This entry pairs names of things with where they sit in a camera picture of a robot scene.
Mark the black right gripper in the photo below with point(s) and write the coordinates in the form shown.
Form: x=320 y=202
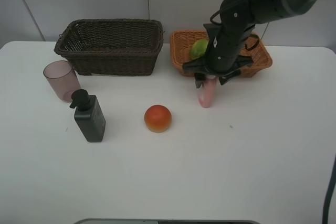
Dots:
x=222 y=56

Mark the black pump bottle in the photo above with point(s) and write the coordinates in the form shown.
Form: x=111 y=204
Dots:
x=88 y=115

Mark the orange wicker basket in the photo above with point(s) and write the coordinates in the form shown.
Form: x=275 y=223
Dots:
x=181 y=43

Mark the green lime fruit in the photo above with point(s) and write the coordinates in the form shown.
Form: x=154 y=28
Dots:
x=198 y=49

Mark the dark brown wicker basket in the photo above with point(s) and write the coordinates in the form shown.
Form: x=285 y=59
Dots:
x=111 y=47

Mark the pink spray bottle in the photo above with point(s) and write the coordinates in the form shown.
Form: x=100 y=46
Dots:
x=207 y=91

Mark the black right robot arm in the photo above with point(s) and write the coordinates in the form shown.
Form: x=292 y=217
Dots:
x=243 y=13

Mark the translucent purple plastic cup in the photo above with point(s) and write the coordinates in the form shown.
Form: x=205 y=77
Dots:
x=62 y=78

